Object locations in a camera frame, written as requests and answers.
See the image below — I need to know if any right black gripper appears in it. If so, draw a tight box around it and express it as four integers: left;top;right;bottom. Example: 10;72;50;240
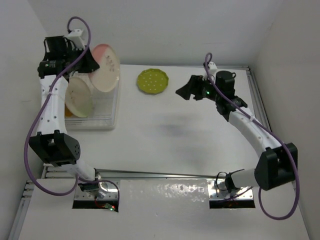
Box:
176;74;222;102

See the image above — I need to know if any cream and pink plate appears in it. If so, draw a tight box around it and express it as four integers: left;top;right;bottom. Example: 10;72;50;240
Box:
89;43;120;93

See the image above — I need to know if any cream and green plate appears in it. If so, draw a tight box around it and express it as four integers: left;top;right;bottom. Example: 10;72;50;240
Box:
65;76;93;118

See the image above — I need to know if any green polka dot plate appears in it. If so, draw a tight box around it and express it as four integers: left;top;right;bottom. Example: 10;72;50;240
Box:
136;68;169;95

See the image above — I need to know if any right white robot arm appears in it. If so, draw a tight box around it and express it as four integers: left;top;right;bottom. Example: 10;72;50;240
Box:
176;70;298;193

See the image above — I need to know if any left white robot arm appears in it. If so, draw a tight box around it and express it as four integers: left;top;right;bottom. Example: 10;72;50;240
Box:
27;35;99;181

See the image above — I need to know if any clear plastic dish rack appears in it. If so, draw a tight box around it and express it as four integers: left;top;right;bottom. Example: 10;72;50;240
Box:
65;71;120;130

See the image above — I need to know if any orange plate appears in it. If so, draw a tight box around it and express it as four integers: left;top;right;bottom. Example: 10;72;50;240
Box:
64;105;73;118

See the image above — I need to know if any small green circuit board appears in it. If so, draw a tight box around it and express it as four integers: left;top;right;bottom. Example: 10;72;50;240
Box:
104;203;116;211

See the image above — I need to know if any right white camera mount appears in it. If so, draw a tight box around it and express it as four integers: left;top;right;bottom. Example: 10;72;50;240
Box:
203;61;218;75

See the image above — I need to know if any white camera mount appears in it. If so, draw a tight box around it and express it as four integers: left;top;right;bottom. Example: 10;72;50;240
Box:
66;28;86;50
203;61;218;75

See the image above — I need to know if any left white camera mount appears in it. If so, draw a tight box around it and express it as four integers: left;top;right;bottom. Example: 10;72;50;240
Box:
66;28;86;50

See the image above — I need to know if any aluminium frame rail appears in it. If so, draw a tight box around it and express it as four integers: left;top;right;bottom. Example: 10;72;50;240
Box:
244;66;272;131

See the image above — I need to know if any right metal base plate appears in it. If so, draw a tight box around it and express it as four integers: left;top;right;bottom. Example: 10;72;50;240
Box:
207;178;254;202

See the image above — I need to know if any metal base plate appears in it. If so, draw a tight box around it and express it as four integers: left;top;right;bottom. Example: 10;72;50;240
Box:
74;182;119;201
207;178;254;202

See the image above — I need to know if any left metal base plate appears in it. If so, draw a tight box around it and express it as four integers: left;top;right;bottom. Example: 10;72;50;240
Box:
74;182;119;201

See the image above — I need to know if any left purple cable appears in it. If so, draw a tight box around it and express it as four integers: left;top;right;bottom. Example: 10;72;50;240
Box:
24;16;121;201

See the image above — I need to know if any purple cable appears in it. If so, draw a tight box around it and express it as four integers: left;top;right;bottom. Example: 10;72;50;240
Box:
24;16;121;201
204;52;300;221

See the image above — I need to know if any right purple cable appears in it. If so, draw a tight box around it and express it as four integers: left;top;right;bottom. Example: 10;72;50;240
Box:
204;52;300;221

